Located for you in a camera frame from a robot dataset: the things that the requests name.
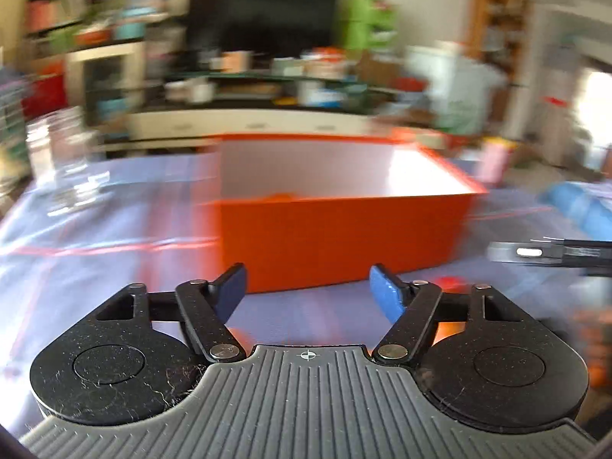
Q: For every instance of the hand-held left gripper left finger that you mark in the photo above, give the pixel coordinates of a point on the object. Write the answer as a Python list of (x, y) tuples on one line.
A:
[(229, 291)]

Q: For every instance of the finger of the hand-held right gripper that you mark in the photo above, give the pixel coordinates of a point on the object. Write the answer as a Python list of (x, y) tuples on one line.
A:
[(550, 254)]

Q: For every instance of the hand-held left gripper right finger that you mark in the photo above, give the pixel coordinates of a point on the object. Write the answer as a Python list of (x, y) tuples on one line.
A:
[(388, 291)]

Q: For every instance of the orange cardboard box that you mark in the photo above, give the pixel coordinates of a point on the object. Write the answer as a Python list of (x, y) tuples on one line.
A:
[(334, 239)]

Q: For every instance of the blue cloth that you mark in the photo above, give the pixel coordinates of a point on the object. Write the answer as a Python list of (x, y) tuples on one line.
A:
[(578, 208)]

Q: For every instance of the pink bottle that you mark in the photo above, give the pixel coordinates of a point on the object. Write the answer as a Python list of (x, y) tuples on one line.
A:
[(493, 162)]

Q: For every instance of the plaid blue blanket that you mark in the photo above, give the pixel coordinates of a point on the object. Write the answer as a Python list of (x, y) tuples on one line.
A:
[(119, 234)]

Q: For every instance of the white drawer television cabinet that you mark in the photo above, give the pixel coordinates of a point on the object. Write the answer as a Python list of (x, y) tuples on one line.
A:
[(239, 124)]

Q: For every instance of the clear glass jar mug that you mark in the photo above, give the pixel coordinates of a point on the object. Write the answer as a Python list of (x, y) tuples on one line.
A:
[(64, 158)]

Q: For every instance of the wooden bookshelf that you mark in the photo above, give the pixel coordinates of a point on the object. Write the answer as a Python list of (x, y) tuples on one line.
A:
[(499, 19)]

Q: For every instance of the green plastic stacking bins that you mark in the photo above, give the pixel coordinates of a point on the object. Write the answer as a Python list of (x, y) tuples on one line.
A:
[(370, 21)]

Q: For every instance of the black television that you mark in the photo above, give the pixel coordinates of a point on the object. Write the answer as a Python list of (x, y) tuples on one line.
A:
[(260, 14)]

